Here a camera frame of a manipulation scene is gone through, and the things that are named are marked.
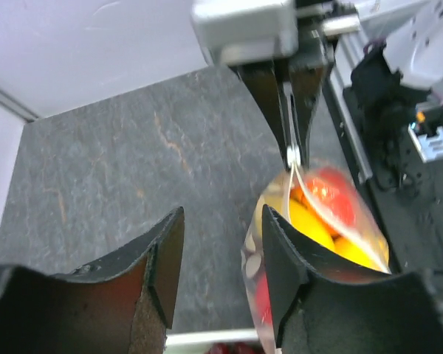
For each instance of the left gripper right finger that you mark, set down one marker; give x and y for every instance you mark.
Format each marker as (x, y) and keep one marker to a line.
(324, 303)

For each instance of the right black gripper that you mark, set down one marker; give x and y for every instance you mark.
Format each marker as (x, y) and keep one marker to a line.
(317, 32)

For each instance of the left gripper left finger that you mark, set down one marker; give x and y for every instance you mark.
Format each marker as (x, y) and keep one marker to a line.
(122, 302)

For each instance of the yellow red mango back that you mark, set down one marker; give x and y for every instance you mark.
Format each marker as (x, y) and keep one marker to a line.
(307, 223)

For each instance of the clear polka dot zip bag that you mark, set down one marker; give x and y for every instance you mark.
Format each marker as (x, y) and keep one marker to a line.
(291, 185)

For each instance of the red apple back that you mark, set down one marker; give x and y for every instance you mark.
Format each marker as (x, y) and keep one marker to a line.
(335, 192)

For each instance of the red tomato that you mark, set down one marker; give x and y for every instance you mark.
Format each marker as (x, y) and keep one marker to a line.
(262, 301)

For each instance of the yellow lemon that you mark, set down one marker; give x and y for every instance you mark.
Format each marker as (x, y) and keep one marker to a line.
(350, 251)

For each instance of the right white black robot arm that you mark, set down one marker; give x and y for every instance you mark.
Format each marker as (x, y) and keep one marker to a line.
(394, 76)

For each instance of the white plastic fruit basket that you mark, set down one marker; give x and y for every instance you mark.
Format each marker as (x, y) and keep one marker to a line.
(200, 341)

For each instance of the dark grape bunch right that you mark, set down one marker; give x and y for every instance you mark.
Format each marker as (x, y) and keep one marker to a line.
(234, 348)

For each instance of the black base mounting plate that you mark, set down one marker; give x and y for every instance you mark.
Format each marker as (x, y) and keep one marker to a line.
(403, 189)

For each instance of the light blue cable duct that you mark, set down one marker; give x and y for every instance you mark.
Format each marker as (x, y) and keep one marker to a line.
(428, 148)

